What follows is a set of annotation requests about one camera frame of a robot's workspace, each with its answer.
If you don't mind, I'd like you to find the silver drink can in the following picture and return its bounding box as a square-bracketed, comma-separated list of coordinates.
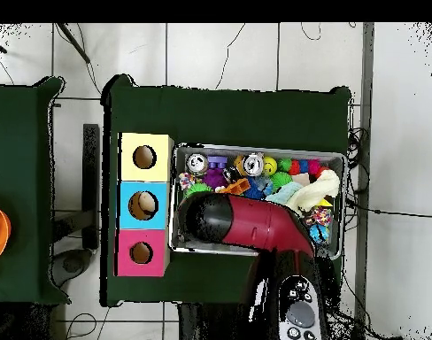
[184, 152, 209, 176]

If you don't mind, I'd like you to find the yellow smiley ball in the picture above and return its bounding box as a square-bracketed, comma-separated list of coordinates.
[262, 156, 279, 177]

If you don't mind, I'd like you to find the crushed silver can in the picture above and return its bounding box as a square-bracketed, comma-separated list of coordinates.
[241, 151, 266, 177]

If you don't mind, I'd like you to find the purple monster toy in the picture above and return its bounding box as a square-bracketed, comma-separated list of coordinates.
[202, 168, 230, 189]

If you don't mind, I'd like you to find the wooden box with three holes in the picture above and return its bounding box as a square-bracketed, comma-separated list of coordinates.
[113, 131, 175, 278]

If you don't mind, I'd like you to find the grey stand base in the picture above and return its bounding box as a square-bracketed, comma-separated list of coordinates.
[50, 247, 94, 289]

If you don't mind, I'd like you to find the mint knitted cloth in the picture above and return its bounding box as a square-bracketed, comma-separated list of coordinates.
[265, 182, 304, 205]

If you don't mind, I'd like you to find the blue globe ball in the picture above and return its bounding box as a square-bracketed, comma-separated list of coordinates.
[309, 224, 330, 245]

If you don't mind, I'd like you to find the orange toy building block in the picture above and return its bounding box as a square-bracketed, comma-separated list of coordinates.
[215, 178, 251, 195]

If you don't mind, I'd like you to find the cream knitted cloth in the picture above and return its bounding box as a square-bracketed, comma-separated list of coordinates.
[284, 168, 342, 215]

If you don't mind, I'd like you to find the black tripod leg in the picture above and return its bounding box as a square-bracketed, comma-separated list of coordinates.
[56, 23, 92, 65]

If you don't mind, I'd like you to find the green spiky rubber ball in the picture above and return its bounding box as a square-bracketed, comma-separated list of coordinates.
[183, 183, 213, 198]

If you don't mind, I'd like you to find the wire mesh bin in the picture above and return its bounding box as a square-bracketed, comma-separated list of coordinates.
[168, 142, 347, 262]

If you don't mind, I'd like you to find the black floor cable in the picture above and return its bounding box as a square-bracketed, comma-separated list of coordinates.
[346, 198, 432, 218]

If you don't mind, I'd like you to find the dark green table cloth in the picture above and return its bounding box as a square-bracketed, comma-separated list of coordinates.
[0, 76, 72, 306]
[99, 73, 352, 308]

